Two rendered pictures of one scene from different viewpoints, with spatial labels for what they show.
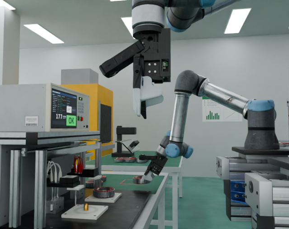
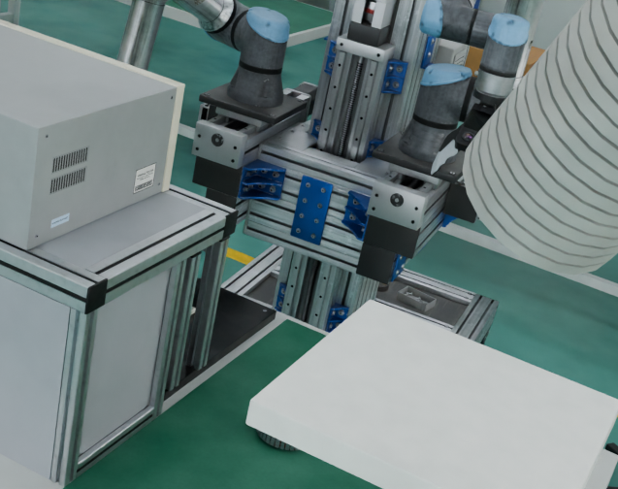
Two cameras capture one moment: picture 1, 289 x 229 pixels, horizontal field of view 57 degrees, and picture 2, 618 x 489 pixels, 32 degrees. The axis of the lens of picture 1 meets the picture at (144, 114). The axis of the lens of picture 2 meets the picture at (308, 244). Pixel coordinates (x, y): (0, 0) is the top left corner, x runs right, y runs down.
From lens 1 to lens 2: 2.27 m
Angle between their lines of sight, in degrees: 80
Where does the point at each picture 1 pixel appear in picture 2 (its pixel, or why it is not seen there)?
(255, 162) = (264, 128)
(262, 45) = not seen: outside the picture
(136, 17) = (505, 89)
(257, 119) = (276, 56)
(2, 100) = (103, 146)
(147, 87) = not seen: hidden behind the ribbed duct
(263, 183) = (426, 199)
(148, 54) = not seen: hidden behind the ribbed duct
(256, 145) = (270, 101)
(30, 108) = (146, 151)
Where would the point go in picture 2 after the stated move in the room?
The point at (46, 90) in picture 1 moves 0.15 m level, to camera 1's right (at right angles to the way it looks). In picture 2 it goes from (177, 104) to (209, 85)
